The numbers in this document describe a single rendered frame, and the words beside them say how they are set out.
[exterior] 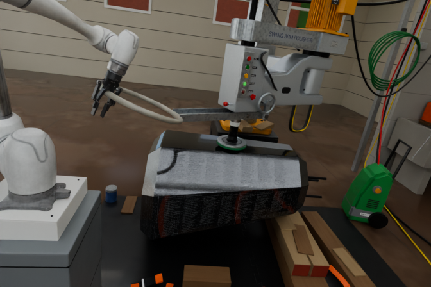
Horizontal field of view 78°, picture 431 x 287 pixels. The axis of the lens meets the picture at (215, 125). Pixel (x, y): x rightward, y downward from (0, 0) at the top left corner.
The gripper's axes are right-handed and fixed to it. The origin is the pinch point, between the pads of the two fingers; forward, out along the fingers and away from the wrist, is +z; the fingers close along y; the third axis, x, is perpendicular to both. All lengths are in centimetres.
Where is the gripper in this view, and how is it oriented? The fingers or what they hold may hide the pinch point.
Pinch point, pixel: (99, 109)
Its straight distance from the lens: 146.3
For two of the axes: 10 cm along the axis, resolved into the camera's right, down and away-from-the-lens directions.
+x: -6.8, -4.0, 6.2
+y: 6.0, 1.9, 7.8
